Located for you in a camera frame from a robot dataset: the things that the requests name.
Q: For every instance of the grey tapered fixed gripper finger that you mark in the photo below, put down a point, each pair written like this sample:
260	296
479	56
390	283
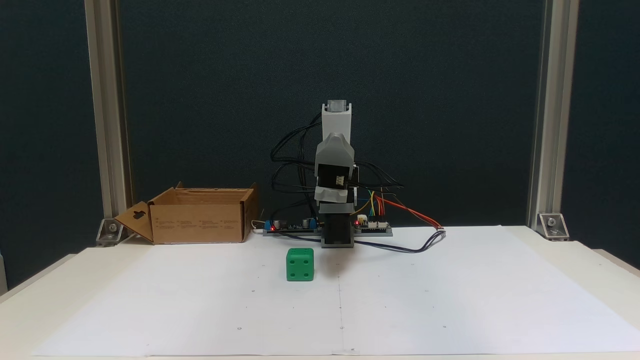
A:
334	150

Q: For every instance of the green die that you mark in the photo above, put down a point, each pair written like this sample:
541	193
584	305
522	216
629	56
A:
300	265

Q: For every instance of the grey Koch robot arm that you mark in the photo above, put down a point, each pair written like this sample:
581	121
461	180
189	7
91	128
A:
336	122

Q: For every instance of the blue power circuit board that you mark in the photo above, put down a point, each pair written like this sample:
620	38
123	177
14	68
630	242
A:
292	227

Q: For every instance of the motor driver circuit board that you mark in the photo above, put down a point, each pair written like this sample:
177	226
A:
375	226

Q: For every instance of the open cardboard box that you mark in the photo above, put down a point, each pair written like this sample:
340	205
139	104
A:
197	222

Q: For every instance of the aluminium frame post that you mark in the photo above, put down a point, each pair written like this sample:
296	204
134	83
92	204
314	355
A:
552	100
107	100

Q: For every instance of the metal corner bracket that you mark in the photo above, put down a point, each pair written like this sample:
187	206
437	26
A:
552	225
111	232

